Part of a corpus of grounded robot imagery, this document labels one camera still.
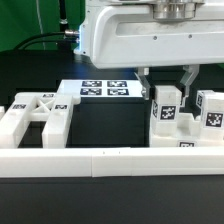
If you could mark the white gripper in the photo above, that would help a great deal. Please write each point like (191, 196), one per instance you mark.
(126, 34)

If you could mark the white chair seat panel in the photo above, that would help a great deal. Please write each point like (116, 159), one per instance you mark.
(184, 131)

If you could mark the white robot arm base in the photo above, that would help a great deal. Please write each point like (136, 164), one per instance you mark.
(85, 29)

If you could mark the small tagged cube right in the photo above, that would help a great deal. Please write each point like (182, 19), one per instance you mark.
(199, 97)

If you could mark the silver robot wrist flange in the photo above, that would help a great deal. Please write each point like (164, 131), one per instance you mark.
(175, 9)

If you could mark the white base tag plate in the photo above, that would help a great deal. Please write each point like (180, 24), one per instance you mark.
(101, 88)

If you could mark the white fence wall rail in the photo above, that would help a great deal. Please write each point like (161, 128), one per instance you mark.
(111, 162)

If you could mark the white chair back frame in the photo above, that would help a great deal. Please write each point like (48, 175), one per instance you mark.
(54, 109)

